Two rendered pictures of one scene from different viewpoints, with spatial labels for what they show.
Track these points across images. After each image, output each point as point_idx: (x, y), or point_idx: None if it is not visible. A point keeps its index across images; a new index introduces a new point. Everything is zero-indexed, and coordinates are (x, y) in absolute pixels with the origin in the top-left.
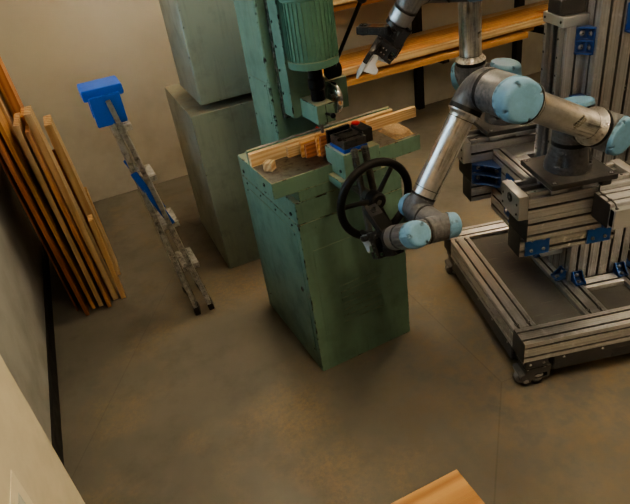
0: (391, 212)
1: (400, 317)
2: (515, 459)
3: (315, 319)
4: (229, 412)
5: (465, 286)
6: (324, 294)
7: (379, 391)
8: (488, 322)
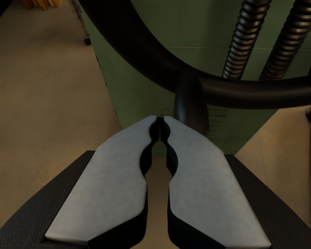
0: None
1: (227, 150)
2: None
3: (121, 125)
4: (39, 149)
5: None
6: (134, 109)
7: (159, 212)
8: None
